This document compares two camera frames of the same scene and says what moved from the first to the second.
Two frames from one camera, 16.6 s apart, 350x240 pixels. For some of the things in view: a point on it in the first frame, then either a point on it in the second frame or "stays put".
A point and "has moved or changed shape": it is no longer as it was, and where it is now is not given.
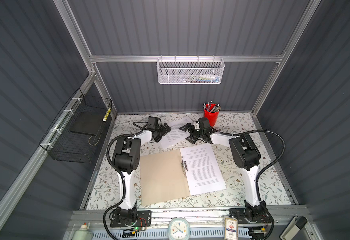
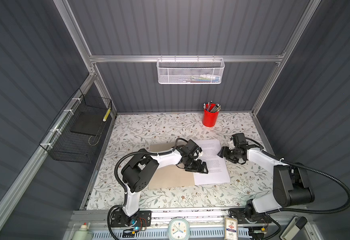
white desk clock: (178, 229) stays put
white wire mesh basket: (190, 71) stays put
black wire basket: (72, 136) stays put
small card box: (231, 229) stays put
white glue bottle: (82, 234) stays put
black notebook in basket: (89, 123) stays put
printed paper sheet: (176, 134) to (216, 166)
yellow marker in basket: (104, 118) stays put
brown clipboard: (162, 177) has moved or changed shape
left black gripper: (164, 132) to (197, 169)
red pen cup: (211, 112) stays put
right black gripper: (193, 140) to (225, 149)
